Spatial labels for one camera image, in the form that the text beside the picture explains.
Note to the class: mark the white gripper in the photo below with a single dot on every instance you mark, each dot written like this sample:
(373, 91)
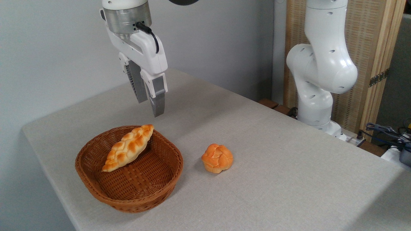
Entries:
(147, 54)

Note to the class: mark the long braided bread loaf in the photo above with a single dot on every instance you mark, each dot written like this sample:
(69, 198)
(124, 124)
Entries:
(128, 147)

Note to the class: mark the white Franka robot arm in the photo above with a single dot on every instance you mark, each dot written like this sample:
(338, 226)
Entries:
(324, 64)

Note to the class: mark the brown wicker basket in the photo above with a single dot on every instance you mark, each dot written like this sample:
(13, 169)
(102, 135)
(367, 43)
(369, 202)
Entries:
(141, 186)

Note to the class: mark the round orange bread bun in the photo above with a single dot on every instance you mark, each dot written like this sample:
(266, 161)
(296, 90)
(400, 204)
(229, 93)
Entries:
(217, 158)

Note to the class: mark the brown wooden furniture piece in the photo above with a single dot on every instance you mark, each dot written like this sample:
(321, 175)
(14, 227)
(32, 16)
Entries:
(273, 105)

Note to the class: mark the beige tablecloth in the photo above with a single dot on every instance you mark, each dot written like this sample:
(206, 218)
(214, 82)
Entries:
(273, 179)

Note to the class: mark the dark metal screen hinge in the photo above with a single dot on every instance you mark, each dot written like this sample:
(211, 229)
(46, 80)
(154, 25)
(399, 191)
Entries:
(379, 78)

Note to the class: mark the grey blue box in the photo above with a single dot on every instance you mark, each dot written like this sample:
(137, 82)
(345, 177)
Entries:
(406, 156)

